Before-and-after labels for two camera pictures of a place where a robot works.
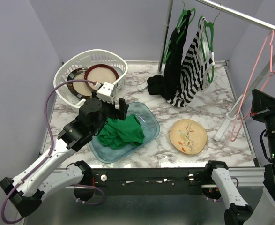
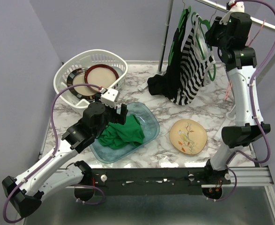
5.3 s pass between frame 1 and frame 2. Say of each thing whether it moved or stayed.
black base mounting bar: stayed
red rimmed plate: stayed
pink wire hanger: moved
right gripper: moved
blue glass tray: stayed
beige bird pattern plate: stayed
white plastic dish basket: stayed
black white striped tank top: moved
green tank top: stayed
